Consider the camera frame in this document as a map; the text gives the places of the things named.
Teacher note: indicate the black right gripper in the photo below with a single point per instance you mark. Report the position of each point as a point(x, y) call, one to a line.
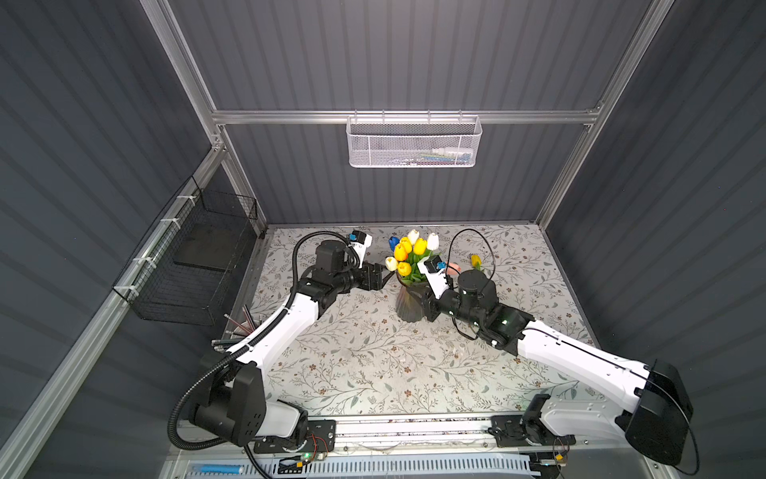
point(433, 305)

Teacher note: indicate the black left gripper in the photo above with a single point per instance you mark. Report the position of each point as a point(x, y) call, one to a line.
point(371, 275)

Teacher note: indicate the orange yellow artificial tulip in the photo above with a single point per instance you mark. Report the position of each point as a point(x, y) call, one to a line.
point(400, 253)

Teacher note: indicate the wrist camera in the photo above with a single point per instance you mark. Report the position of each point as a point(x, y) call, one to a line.
point(435, 271)
point(360, 242)

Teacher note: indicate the black wire basket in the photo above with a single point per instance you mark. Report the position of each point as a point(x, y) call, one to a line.
point(193, 267)

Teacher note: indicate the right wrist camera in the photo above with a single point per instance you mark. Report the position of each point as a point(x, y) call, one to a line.
point(435, 271)

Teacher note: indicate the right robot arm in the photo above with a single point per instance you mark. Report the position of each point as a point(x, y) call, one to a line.
point(647, 405)

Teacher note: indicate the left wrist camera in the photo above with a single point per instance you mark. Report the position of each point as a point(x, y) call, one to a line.
point(360, 242)

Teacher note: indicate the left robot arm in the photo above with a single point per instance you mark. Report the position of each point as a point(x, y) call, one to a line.
point(227, 404)

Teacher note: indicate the white wire mesh basket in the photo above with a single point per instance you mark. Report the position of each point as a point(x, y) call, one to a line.
point(429, 143)

